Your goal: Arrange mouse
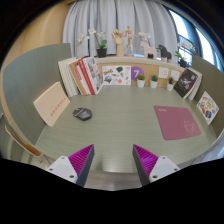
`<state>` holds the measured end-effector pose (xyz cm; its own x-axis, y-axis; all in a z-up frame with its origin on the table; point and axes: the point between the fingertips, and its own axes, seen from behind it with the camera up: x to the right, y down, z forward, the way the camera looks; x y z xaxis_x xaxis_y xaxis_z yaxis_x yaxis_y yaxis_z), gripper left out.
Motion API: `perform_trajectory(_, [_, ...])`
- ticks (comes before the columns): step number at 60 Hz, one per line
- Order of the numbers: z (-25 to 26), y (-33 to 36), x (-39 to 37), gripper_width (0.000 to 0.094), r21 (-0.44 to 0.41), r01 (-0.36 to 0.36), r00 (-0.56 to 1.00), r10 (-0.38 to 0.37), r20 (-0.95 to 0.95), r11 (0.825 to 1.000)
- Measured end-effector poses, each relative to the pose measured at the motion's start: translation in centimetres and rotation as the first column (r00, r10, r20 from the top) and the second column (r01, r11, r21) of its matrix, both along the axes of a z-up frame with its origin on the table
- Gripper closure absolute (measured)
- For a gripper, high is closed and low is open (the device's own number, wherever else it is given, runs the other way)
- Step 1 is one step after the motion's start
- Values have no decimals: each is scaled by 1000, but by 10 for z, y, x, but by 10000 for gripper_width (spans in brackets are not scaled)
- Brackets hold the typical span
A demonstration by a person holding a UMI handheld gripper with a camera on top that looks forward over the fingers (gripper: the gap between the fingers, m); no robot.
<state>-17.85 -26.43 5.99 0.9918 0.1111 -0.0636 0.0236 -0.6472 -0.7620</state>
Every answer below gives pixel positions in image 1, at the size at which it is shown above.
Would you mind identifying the pink wooden horse figure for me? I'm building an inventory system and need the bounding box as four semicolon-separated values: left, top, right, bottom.
139;40;158;60

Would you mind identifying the black-cover book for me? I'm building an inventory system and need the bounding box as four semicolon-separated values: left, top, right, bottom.
173;67;199;99

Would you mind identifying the purple round sticker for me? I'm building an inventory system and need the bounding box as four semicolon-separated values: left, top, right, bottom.
130;65;145;82

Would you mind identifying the wooden artist mannequin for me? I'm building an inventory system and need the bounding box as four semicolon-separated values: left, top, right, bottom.
123;25;139;56

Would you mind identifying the white book with grey pages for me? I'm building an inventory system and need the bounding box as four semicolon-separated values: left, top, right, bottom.
188;68;203;101

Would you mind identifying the light grey curtain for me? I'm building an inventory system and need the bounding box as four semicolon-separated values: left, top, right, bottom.
62;0;179;59

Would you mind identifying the dark grey horse figure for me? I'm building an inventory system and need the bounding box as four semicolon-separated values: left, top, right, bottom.
157;44;169;62

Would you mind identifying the pink mouse pad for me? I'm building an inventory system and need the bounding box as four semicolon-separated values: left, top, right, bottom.
153;105;202;141

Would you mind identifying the food sticker sheet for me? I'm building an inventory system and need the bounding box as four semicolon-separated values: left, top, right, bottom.
196;90;220;126

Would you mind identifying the white wall socket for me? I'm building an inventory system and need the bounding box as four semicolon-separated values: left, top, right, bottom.
170;69;181;82
157;66;170;80

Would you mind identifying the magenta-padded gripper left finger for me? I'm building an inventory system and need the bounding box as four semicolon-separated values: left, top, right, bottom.
45;143;96;188

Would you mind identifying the small plant in white pot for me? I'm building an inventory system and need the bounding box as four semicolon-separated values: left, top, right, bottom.
136;74;147;89
166;76;175;92
149;75;159;89

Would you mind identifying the white book with red label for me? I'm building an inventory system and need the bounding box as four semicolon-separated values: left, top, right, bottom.
75;63;91;96

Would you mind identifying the kraft brown book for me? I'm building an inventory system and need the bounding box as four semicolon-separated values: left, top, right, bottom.
68;61;87;97

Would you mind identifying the beige thin book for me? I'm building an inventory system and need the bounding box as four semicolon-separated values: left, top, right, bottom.
33;81;71;127

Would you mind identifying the thick white book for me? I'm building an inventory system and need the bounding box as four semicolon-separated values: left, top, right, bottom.
57;57;80;98

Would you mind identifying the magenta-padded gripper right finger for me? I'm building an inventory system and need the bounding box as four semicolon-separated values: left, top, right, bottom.
132;144;181;187

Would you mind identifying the dark grey computer mouse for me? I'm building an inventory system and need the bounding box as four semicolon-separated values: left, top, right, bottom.
72;107;93;121

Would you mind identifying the wooden hand model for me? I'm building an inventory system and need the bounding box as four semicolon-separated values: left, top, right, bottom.
111;29;125;58

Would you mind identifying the white cartoon sticker sheet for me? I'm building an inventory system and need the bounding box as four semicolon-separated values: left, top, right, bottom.
101;65;132;86

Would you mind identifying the wooden desk back shelf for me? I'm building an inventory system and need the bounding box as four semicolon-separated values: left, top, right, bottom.
94;55;186;88

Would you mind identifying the white illustrated-cover book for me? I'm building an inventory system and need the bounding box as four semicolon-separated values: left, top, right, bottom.
83;56;104;95

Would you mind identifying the window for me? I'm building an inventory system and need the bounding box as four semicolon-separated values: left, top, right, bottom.
168;9;223;73

